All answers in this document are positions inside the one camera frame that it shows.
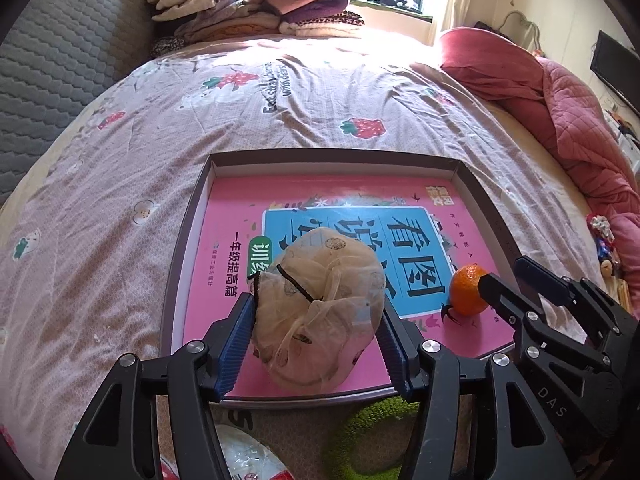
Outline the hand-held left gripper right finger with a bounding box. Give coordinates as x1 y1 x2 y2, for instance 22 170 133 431
381 302 576 480

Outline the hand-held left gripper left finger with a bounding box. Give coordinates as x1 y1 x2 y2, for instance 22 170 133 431
55 292 258 480

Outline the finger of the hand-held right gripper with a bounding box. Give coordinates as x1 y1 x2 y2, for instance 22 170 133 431
477 271 547 327
514 255 582 307

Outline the orange mandarin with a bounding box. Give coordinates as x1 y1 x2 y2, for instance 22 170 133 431
448 263 491 317

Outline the beige mesh cloth bundle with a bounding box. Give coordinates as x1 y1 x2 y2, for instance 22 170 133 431
248 226 386 391

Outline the red ball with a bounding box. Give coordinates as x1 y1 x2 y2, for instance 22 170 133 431
160 425 296 480

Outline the shallow cardboard box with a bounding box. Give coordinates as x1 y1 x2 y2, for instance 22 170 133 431
160 149 546 408

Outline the small colourful doll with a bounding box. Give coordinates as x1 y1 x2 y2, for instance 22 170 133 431
586 212 623 281

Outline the pink book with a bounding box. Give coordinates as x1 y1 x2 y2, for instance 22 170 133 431
171 175 516 396

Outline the pink quilt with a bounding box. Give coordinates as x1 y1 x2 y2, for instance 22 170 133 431
439 27 640 281

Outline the black television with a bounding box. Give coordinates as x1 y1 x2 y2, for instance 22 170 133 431
590 30 640 111

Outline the strawberry printed bedsheet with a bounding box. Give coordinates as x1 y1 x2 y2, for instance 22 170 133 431
0 35 626 480

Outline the dark cloth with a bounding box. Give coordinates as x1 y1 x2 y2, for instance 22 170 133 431
372 0 426 13

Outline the grey quilted headboard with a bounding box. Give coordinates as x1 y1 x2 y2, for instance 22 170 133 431
0 0 156 206

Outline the pile of folded clothes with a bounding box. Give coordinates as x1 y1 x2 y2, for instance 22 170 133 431
139 0 366 58

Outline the green knitted ring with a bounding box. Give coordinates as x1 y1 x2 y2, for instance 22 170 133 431
322 397 431 480

